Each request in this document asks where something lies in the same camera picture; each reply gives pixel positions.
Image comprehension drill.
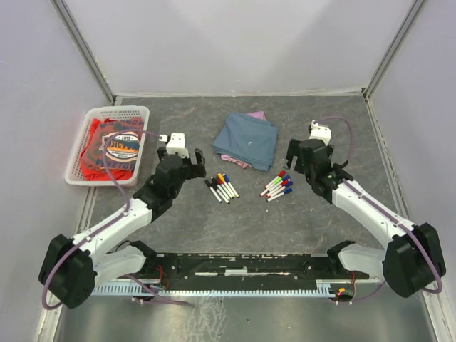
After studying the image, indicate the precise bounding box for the blue folded cloth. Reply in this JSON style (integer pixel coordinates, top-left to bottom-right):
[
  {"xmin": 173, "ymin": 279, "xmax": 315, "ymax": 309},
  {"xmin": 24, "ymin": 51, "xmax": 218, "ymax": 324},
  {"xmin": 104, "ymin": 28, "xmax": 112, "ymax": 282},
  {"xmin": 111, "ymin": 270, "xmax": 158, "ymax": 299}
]
[{"xmin": 212, "ymin": 113, "xmax": 279, "ymax": 172}]

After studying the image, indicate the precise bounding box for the yellow cap marker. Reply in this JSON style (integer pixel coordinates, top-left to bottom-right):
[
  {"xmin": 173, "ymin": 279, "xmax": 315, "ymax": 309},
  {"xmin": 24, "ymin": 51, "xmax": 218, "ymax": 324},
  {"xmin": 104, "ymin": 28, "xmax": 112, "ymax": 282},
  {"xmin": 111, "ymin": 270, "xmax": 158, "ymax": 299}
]
[{"xmin": 218, "ymin": 173, "xmax": 237, "ymax": 198}]

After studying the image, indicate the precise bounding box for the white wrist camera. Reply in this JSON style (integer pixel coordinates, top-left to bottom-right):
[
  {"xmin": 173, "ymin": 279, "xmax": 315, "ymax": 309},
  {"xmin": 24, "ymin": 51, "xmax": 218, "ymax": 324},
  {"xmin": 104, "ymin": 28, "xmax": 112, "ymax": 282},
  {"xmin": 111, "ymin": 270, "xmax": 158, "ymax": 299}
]
[
  {"xmin": 309, "ymin": 120, "xmax": 331, "ymax": 145},
  {"xmin": 159, "ymin": 133, "xmax": 189, "ymax": 158}
]

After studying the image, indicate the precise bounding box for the white slotted cable duct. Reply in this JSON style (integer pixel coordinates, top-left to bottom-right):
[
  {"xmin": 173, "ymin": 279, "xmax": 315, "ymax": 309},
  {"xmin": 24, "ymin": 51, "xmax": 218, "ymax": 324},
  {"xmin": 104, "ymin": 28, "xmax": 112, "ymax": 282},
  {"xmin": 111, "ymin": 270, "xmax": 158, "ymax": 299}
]
[{"xmin": 67, "ymin": 277, "xmax": 353, "ymax": 296}]

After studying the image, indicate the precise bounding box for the pink folded cloth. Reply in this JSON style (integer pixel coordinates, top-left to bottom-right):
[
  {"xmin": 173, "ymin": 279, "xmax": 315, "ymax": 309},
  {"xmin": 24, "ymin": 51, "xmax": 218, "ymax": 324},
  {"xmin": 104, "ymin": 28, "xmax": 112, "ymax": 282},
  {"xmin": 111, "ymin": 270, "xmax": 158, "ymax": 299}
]
[{"xmin": 221, "ymin": 111, "xmax": 266, "ymax": 169}]

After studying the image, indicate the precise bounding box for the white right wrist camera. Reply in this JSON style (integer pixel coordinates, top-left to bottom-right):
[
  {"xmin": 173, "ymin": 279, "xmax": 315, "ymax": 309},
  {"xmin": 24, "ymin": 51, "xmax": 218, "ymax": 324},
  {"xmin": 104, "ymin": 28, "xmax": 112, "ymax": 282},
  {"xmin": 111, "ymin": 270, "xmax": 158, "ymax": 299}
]
[{"xmin": 309, "ymin": 120, "xmax": 331, "ymax": 145}]

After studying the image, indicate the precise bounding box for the red cap marker left group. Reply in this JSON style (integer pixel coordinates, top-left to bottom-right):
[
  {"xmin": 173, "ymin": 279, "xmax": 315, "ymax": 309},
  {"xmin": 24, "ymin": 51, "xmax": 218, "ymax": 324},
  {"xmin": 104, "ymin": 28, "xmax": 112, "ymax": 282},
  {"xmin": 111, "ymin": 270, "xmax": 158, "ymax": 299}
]
[{"xmin": 216, "ymin": 176, "xmax": 234, "ymax": 199}]

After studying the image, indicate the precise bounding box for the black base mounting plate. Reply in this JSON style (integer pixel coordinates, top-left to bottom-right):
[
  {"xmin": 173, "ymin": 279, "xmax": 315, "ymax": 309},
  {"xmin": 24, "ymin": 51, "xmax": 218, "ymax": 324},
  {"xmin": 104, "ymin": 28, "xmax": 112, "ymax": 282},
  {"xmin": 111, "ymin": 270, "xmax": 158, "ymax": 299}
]
[{"xmin": 133, "ymin": 253, "xmax": 369, "ymax": 284}]

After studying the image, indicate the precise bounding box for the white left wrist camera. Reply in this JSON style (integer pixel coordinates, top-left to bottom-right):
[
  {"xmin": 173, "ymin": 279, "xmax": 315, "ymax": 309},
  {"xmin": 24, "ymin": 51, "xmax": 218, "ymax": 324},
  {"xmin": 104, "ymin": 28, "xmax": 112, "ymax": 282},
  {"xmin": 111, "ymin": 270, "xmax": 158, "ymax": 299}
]
[{"xmin": 159, "ymin": 133, "xmax": 189, "ymax": 158}]

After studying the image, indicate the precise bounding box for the blue cap marker left group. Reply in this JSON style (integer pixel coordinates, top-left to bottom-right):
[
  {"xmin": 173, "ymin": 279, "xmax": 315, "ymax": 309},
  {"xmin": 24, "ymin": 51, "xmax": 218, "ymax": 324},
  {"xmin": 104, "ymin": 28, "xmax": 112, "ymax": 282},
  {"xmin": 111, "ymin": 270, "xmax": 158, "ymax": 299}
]
[{"xmin": 223, "ymin": 174, "xmax": 240, "ymax": 198}]

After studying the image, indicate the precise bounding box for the white plastic basket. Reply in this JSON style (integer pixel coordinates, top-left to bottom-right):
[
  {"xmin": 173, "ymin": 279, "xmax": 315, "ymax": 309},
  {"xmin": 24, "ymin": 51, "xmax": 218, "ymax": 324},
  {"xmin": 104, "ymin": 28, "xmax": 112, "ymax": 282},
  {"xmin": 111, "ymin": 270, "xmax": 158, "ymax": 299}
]
[{"xmin": 65, "ymin": 105, "xmax": 150, "ymax": 187}]

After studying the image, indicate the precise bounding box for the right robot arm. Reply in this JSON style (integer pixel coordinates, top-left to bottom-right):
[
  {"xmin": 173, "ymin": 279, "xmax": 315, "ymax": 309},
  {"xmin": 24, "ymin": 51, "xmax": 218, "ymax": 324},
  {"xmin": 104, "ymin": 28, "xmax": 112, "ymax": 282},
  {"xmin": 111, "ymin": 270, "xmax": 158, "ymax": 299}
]
[{"xmin": 286, "ymin": 139, "xmax": 446, "ymax": 298}]

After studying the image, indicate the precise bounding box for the red printed t-shirt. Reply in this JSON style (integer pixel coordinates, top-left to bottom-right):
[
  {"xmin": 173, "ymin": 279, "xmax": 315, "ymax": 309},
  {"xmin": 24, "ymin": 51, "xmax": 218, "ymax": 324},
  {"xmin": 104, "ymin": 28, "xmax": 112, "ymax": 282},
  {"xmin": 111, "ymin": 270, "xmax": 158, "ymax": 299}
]
[{"xmin": 80, "ymin": 117, "xmax": 144, "ymax": 181}]

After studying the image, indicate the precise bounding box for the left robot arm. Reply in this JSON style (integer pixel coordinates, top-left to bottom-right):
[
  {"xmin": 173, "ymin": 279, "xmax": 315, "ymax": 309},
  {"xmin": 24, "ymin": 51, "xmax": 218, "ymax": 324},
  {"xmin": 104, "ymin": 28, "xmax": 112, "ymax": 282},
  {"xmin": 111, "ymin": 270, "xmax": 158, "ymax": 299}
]
[{"xmin": 38, "ymin": 147, "xmax": 207, "ymax": 310}]

